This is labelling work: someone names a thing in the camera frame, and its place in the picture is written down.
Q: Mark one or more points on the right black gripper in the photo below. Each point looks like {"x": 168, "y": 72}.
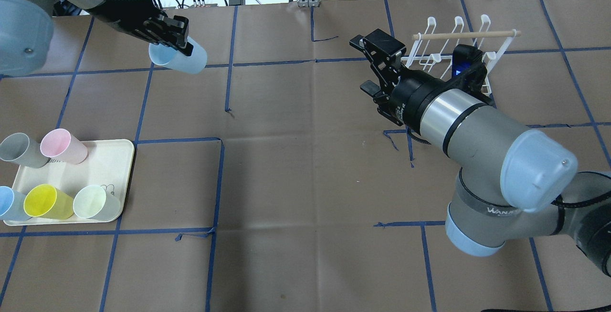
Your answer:
{"x": 409, "y": 98}

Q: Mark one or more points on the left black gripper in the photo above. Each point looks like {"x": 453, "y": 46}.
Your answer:
{"x": 125, "y": 13}

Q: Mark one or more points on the light blue plastic cup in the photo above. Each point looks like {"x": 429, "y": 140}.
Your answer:
{"x": 167, "y": 57}

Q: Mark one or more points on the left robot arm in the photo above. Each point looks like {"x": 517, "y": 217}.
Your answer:
{"x": 26, "y": 30}

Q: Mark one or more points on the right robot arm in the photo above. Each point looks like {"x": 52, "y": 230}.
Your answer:
{"x": 514, "y": 182}

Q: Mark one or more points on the pink plastic cup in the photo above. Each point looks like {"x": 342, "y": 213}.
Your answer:
{"x": 61, "y": 145}

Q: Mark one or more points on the white plastic cup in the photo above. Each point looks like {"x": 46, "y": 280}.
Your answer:
{"x": 97, "y": 202}

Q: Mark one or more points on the grey plastic cup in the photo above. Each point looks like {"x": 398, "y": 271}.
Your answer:
{"x": 23, "y": 150}

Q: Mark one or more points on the yellow plastic cup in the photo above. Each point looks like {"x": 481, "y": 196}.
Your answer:
{"x": 47, "y": 201}

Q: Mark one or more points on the cream plastic tray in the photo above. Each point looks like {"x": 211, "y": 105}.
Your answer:
{"x": 108, "y": 164}

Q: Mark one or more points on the white wire cup rack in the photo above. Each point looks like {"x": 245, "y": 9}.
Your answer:
{"x": 447, "y": 54}

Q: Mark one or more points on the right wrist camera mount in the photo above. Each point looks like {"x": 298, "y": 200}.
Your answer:
{"x": 468, "y": 70}

